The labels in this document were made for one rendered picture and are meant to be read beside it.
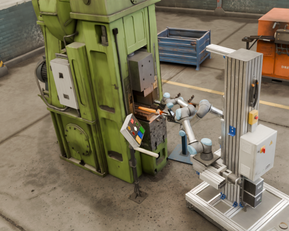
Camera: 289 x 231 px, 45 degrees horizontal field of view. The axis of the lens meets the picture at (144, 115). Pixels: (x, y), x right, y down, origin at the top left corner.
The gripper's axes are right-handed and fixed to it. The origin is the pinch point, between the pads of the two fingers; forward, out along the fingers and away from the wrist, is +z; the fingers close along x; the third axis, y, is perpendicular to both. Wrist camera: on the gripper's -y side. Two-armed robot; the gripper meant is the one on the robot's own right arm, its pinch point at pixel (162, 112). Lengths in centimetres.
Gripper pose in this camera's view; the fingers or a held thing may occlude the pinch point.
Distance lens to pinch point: 449.1
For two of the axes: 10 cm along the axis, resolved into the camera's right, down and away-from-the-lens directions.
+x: 5.9, -4.7, 6.6
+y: 1.2, 8.6, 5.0
